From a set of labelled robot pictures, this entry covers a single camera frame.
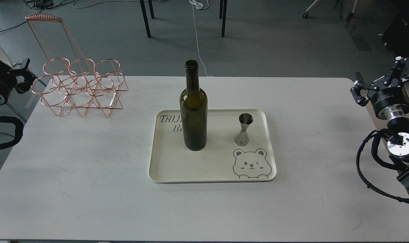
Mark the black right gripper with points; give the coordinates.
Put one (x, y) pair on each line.
(390, 96)

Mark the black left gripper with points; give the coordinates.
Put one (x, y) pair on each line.
(8, 79)

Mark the steel double jigger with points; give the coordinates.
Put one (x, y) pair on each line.
(242, 138)

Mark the dark green wine bottle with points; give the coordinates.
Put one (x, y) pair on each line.
(193, 106)

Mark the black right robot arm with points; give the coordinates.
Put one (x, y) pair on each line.
(390, 146)

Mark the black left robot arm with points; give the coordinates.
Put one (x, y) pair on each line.
(11, 127)

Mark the black equipment case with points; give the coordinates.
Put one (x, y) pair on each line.
(396, 36)

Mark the office chair base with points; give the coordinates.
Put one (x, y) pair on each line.
(348, 7)

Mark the black table legs left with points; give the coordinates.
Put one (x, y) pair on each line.
(145, 16)

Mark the black table legs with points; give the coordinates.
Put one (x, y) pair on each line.
(222, 15)
(145, 16)

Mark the black table legs right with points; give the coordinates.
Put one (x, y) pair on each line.
(222, 15)

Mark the cream tray with bear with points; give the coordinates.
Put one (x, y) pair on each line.
(221, 160)

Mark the copper wire bottle rack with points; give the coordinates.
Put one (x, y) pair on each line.
(75, 83)

